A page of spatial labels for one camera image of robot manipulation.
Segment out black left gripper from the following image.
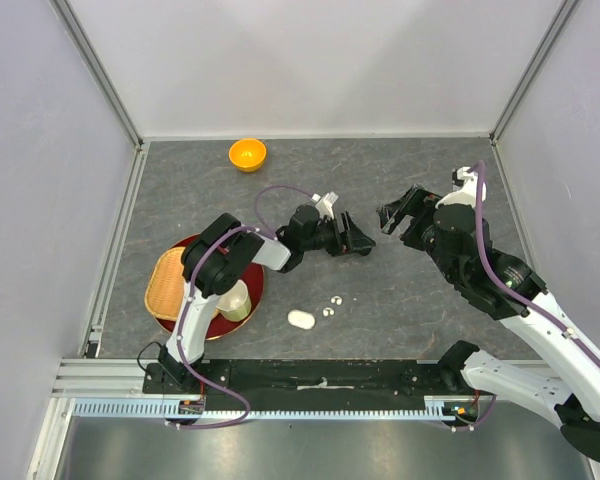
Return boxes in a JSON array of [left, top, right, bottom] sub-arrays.
[[301, 211, 374, 258]]

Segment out white earbud charging case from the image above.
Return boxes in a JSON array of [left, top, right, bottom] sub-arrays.
[[287, 309, 316, 330]]

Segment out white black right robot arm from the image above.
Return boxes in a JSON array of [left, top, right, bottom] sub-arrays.
[[377, 179, 600, 463]]

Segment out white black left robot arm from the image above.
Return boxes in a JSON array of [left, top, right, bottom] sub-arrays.
[[142, 204, 376, 394]]

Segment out pale green plastic cup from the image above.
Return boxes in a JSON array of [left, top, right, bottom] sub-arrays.
[[217, 280, 252, 323]]

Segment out orange plastic bowl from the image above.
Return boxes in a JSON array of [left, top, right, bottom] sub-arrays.
[[228, 138, 267, 173]]

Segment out round red lacquer tray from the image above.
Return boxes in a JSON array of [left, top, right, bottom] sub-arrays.
[[153, 234, 265, 340]]

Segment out woven bamboo mat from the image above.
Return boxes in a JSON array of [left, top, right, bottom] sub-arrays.
[[144, 248, 221, 321]]

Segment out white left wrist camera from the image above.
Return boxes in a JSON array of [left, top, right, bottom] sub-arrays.
[[311, 191, 339, 220]]

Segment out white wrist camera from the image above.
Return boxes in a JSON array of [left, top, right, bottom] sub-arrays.
[[311, 191, 339, 220], [436, 167, 478, 208]]

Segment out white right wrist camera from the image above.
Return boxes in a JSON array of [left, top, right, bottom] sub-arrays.
[[436, 167, 478, 208]]

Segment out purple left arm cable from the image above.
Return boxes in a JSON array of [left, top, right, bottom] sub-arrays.
[[177, 185, 316, 431]]

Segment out white slotted cable duct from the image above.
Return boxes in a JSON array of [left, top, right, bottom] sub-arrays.
[[73, 398, 466, 422]]

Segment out aluminium frame rails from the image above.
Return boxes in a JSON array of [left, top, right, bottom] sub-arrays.
[[49, 357, 149, 399]]

